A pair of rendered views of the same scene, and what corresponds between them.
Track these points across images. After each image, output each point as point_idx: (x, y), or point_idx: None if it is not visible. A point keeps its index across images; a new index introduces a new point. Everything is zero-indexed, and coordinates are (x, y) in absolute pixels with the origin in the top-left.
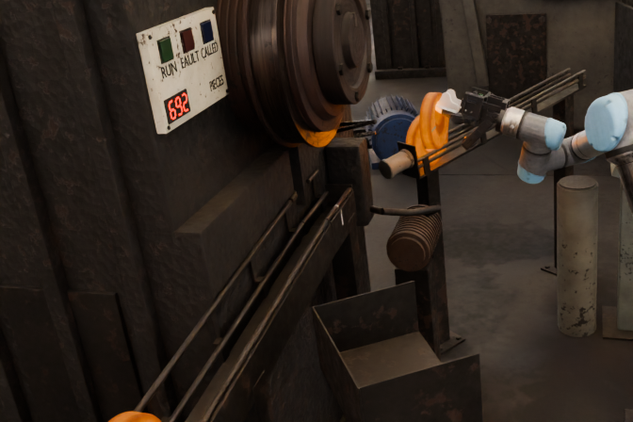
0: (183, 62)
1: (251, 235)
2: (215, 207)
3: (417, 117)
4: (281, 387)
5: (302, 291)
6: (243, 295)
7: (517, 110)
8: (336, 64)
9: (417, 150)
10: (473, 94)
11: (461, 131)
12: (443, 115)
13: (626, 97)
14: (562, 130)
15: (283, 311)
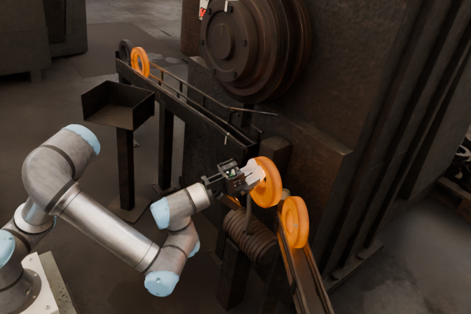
0: None
1: (209, 90)
2: (205, 64)
3: (301, 198)
4: (203, 160)
5: (188, 116)
6: (198, 101)
7: (193, 187)
8: (200, 36)
9: (283, 209)
10: (229, 165)
11: (314, 274)
12: (263, 186)
13: (63, 130)
14: (151, 206)
15: (176, 104)
